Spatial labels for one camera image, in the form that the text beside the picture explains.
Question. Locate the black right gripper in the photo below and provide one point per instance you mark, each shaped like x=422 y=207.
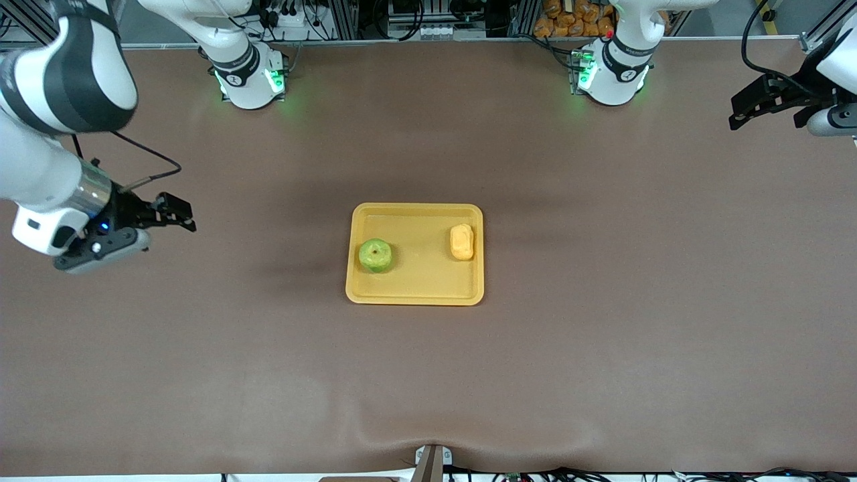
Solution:
x=127 y=209

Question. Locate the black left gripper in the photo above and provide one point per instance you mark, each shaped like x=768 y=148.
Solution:
x=801 y=94

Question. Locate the green apple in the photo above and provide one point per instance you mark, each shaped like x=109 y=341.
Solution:
x=375 y=256

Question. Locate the yellow potato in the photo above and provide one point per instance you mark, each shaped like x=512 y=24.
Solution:
x=462 y=242

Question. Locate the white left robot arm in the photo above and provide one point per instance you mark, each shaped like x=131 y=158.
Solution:
x=616 y=80

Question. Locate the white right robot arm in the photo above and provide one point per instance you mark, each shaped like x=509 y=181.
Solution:
x=40 y=181

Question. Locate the yellow plastic tray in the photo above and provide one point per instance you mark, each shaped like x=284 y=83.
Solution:
x=415 y=254

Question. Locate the bag of orange items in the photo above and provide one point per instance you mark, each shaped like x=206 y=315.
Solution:
x=576 y=19

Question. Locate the white power strip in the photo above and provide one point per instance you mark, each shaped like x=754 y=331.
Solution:
x=284 y=15

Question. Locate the brown table mat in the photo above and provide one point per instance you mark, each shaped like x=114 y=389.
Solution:
x=428 y=375

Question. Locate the metal table clamp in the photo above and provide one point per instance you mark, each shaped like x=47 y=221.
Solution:
x=432 y=463

